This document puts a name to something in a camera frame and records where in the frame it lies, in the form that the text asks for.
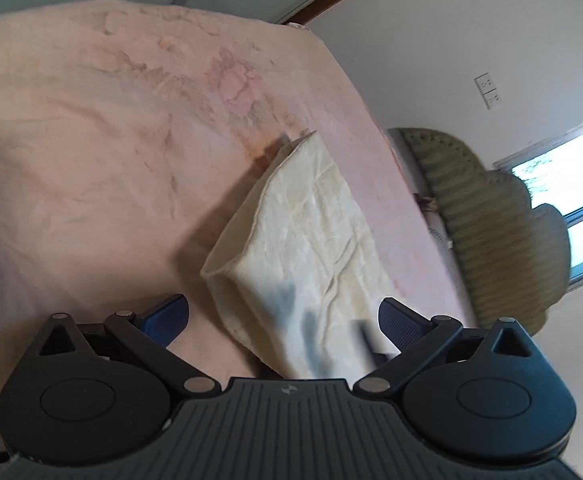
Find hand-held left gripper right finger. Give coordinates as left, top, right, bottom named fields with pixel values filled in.
left=354, top=297, right=558, bottom=402

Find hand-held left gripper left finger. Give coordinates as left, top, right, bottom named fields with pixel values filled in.
left=24, top=293, right=223, bottom=402

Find cream white pants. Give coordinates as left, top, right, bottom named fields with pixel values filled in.
left=200, top=130, right=403, bottom=382

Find grey pillow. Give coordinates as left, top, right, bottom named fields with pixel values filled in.
left=414, top=192, right=455, bottom=253

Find olive padded headboard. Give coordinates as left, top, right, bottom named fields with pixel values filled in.
left=400, top=127, right=573, bottom=338

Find pink bed blanket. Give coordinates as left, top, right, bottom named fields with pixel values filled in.
left=0, top=0, right=478, bottom=461

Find window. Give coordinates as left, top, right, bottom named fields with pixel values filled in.
left=493, top=111, right=583, bottom=292

